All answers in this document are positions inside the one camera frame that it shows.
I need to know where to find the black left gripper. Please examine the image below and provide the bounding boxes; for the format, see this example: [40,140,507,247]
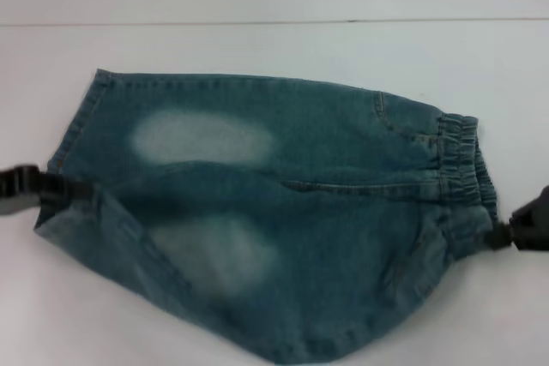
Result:
[0,163,99,216]

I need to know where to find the blue denim shorts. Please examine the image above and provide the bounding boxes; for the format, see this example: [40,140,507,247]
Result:
[33,68,503,366]

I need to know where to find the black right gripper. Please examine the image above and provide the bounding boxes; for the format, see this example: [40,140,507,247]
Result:
[487,184,549,252]

